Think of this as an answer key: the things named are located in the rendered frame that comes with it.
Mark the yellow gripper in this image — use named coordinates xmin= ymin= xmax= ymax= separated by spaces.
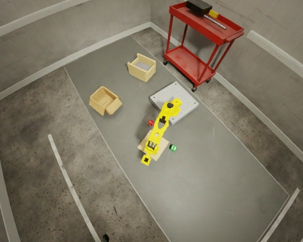
xmin=141 ymin=148 xmax=156 ymax=165

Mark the red die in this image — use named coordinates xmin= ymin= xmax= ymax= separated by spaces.
xmin=148 ymin=120 xmax=154 ymax=127

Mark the green die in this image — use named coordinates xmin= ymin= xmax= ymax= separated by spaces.
xmin=170 ymin=145 xmax=177 ymax=152

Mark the beige flat mat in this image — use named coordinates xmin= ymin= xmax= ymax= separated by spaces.
xmin=138 ymin=130 xmax=169 ymax=161

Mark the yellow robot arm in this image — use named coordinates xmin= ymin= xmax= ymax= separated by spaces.
xmin=145 ymin=98 xmax=181 ymax=154

